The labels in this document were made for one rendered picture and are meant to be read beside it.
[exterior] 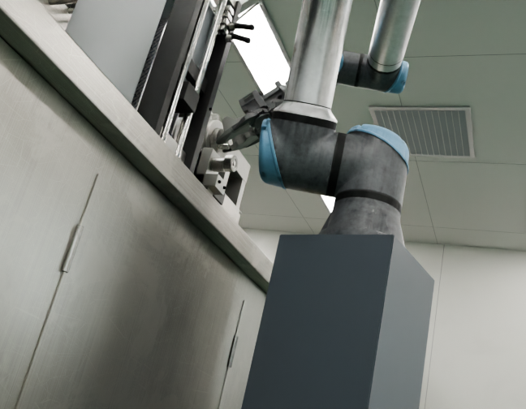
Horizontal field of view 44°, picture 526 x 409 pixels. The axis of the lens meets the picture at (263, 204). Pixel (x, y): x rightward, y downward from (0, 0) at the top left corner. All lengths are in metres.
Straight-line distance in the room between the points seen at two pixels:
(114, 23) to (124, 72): 0.15
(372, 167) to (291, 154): 0.14
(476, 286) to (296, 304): 5.11
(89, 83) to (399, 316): 0.56
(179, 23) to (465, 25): 2.45
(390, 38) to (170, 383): 0.80
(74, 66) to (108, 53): 0.71
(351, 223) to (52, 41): 0.57
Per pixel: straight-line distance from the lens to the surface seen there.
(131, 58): 1.38
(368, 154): 1.11
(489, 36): 3.61
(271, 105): 1.58
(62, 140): 0.74
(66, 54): 0.70
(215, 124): 1.60
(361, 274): 0.97
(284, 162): 1.11
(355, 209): 1.07
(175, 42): 1.23
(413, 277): 1.05
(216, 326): 1.09
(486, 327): 5.96
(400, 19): 1.33
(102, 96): 0.74
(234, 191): 2.56
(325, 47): 1.14
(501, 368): 5.88
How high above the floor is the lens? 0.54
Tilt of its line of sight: 22 degrees up
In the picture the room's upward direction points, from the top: 13 degrees clockwise
